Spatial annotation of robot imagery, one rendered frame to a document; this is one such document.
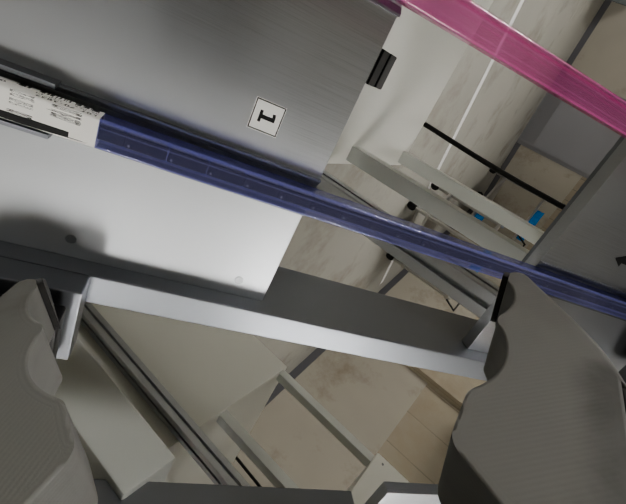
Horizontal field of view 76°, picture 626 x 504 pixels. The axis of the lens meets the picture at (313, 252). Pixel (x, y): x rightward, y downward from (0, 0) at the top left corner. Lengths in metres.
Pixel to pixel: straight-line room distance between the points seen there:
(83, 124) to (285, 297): 0.16
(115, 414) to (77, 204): 0.31
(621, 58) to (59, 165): 7.05
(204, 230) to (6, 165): 0.10
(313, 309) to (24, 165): 0.19
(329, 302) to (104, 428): 0.29
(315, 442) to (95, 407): 3.60
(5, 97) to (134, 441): 0.37
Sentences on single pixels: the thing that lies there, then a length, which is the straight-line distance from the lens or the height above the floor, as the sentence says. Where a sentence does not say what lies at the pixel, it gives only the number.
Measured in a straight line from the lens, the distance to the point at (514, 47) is 0.24.
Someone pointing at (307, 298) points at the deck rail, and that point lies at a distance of 0.29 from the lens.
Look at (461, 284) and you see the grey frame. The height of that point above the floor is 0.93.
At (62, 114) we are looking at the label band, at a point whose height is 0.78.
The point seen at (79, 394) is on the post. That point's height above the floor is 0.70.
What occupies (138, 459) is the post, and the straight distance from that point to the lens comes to 0.49.
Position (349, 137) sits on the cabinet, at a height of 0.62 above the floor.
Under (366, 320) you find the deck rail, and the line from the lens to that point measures 0.31.
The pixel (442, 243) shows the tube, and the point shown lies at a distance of 0.26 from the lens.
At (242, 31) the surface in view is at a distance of 0.21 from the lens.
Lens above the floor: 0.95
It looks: 21 degrees down
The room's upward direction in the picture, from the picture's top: 128 degrees clockwise
